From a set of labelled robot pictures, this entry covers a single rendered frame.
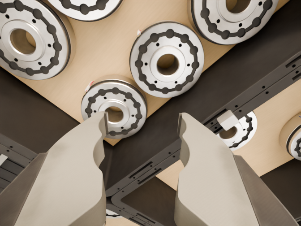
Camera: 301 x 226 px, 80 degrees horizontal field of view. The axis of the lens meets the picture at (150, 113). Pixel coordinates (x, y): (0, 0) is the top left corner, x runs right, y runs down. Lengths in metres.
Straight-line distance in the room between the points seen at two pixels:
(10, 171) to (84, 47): 0.32
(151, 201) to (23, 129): 0.24
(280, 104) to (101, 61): 0.32
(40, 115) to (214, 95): 0.25
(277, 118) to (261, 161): 0.11
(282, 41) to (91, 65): 0.25
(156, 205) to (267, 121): 0.26
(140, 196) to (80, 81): 0.22
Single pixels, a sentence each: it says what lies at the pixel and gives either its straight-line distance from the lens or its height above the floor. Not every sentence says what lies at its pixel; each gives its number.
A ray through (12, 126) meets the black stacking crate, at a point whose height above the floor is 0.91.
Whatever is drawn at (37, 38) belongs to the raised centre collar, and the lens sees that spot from 0.27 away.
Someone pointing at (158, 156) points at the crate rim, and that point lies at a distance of 0.25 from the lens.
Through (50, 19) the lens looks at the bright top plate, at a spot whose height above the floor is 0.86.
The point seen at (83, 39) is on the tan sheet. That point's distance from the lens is 0.29.
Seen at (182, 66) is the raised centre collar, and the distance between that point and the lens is 0.25.
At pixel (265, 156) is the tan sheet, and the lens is 0.47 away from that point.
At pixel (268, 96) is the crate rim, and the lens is 0.24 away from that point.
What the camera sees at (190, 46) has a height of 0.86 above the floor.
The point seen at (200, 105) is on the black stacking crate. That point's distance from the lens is 0.25.
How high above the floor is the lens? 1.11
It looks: 59 degrees down
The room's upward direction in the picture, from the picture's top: 175 degrees clockwise
